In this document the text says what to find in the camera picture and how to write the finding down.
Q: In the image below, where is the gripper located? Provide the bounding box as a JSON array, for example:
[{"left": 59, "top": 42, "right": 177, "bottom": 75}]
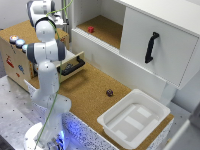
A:
[{"left": 53, "top": 14, "right": 70, "bottom": 31}]

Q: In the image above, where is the pink block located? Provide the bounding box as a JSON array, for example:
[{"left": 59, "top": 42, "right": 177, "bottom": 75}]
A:
[{"left": 87, "top": 26, "right": 95, "bottom": 34}]

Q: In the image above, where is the green button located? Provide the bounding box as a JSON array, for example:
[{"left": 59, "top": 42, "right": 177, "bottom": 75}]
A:
[{"left": 21, "top": 44, "right": 29, "bottom": 54}]

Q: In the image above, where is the blue button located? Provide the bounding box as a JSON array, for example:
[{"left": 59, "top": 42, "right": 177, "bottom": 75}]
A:
[{"left": 15, "top": 38, "right": 26, "bottom": 48}]

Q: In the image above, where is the red button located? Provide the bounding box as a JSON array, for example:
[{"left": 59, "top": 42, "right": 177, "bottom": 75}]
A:
[{"left": 9, "top": 34, "right": 20, "bottom": 45}]

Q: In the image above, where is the wooden drawer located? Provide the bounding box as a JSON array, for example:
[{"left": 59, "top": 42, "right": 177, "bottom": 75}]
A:
[{"left": 55, "top": 49, "right": 86, "bottom": 84}]

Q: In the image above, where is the white cabinet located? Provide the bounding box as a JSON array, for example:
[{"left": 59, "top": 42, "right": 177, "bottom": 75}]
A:
[{"left": 68, "top": 0, "right": 200, "bottom": 108}]

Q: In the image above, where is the wooden drawer box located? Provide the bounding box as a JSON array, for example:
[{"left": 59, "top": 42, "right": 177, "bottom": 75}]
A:
[{"left": 0, "top": 19, "right": 71, "bottom": 93}]

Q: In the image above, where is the purple block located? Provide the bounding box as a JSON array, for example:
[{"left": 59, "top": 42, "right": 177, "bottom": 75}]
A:
[{"left": 105, "top": 88, "right": 115, "bottom": 98}]

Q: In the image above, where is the white sliding door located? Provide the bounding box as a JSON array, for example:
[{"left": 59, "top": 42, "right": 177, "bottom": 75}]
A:
[{"left": 118, "top": 6, "right": 200, "bottom": 91}]

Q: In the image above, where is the white plastic box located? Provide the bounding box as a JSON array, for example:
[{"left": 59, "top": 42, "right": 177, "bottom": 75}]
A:
[{"left": 96, "top": 88, "right": 172, "bottom": 150}]

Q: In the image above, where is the black drawer handle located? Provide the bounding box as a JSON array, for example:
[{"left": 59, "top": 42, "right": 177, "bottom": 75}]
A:
[{"left": 60, "top": 55, "right": 86, "bottom": 77}]

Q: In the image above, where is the green cable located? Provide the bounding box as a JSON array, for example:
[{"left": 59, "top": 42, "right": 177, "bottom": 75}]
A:
[{"left": 33, "top": 0, "right": 75, "bottom": 150}]

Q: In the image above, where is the black door handle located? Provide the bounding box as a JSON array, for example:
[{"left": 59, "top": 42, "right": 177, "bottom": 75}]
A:
[{"left": 144, "top": 31, "right": 161, "bottom": 65}]

